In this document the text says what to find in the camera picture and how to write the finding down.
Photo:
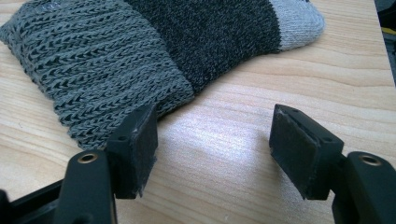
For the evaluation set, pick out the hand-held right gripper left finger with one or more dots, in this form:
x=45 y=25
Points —
x=137 y=149

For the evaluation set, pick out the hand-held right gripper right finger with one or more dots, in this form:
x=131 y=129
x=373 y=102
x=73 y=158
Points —
x=299 y=149

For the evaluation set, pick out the grey and black sock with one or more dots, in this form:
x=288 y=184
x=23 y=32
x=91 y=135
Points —
x=124 y=62

